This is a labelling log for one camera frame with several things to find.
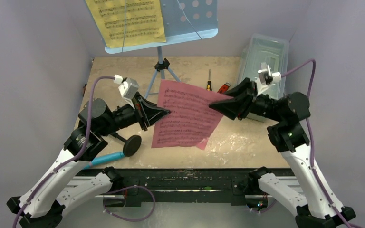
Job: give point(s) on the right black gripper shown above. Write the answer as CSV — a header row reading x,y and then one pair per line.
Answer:
x,y
248,100

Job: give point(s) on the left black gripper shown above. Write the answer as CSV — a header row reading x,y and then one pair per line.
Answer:
x,y
146,110

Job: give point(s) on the pink sheet music page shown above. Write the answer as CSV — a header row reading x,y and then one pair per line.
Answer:
x,y
191,122

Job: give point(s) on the yellow sheet music page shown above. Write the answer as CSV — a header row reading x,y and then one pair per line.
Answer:
x,y
123,23

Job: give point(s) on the light blue music stand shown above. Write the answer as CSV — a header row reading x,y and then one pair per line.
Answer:
x,y
184,21

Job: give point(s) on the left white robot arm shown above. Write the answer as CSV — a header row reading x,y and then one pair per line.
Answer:
x,y
49,200

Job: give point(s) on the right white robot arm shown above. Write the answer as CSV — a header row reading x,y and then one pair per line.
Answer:
x,y
317,206

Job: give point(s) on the yellow black screwdriver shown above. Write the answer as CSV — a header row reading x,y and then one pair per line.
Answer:
x,y
209,86

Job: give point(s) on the black microphone desk stand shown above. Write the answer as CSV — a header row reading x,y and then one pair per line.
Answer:
x,y
131,145

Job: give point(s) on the teal microphone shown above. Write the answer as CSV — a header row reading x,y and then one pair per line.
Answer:
x,y
105,159

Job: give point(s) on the red handled adjustable wrench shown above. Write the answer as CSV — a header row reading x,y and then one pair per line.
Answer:
x,y
224,88

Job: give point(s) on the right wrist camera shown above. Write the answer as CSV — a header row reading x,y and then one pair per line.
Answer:
x,y
266,79

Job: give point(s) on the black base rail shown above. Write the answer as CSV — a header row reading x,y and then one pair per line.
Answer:
x,y
228,185

